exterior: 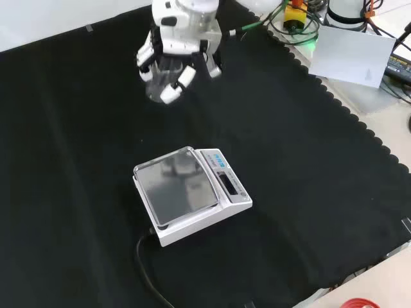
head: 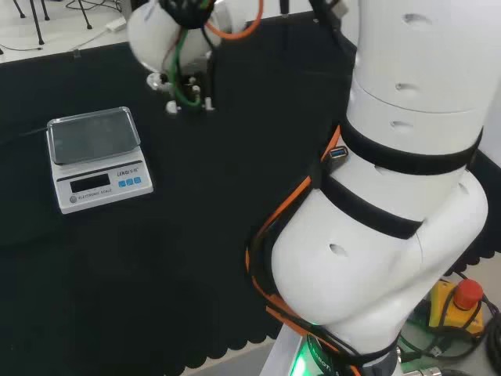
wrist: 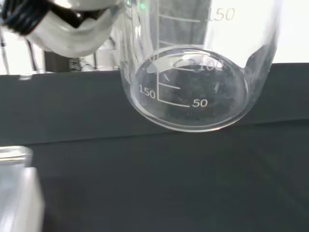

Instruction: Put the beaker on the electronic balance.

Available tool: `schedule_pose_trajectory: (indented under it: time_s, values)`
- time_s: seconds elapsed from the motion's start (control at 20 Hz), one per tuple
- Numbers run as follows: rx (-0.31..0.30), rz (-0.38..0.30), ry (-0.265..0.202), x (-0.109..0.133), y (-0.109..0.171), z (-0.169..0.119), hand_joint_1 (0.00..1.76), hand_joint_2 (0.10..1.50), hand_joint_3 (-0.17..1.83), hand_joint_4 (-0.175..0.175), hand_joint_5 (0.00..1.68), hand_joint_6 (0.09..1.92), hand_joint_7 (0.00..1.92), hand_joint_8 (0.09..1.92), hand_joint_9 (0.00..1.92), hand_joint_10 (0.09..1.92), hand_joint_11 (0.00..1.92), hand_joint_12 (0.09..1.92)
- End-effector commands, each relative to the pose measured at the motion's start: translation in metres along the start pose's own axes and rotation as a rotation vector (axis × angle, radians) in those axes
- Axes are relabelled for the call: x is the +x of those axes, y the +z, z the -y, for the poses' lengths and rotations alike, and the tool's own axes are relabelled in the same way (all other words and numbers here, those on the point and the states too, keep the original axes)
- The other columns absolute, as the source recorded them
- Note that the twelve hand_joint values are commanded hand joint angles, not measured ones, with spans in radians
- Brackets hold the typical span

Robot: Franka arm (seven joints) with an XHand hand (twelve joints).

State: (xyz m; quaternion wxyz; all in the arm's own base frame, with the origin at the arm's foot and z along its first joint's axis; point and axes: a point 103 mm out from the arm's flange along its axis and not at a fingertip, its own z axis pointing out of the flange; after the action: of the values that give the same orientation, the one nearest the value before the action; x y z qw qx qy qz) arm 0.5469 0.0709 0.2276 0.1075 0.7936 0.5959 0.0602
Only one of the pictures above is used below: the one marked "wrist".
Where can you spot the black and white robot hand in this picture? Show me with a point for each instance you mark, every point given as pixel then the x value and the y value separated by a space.
pixel 67 36

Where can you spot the electronic balance with steel pan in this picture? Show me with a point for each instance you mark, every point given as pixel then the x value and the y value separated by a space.
pixel 17 193

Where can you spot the black bench cloth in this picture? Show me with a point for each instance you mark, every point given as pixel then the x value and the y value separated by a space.
pixel 154 174

